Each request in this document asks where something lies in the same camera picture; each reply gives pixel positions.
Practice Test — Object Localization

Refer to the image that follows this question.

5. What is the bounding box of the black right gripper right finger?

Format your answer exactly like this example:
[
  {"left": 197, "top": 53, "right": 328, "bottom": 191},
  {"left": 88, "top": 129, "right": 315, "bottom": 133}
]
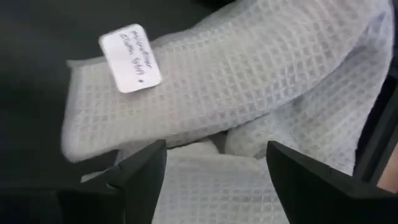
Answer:
[{"left": 267, "top": 140, "right": 398, "bottom": 224}]

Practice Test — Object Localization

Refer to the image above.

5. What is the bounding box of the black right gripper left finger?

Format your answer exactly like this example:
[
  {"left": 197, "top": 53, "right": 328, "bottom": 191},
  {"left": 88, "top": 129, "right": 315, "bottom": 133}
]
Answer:
[{"left": 57, "top": 139, "right": 167, "bottom": 224}]

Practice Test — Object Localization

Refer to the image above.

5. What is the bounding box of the grey waffle microfiber towel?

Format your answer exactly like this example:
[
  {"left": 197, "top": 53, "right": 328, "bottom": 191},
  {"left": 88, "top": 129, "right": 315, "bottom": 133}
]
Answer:
[{"left": 60, "top": 0, "right": 396, "bottom": 224}]

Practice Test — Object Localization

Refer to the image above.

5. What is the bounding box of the white handwritten towel tag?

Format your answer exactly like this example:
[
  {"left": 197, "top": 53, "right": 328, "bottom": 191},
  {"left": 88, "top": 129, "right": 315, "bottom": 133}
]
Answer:
[{"left": 98, "top": 23, "right": 162, "bottom": 94}]

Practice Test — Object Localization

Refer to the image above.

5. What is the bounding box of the wooden side board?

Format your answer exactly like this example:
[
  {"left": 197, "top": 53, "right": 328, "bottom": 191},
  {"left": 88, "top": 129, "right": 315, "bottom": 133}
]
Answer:
[{"left": 376, "top": 149, "right": 398, "bottom": 194}]

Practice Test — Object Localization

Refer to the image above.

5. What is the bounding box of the black aluminium table frame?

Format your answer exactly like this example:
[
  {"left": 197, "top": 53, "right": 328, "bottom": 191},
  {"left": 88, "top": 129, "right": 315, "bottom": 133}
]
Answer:
[{"left": 353, "top": 62, "right": 398, "bottom": 184}]

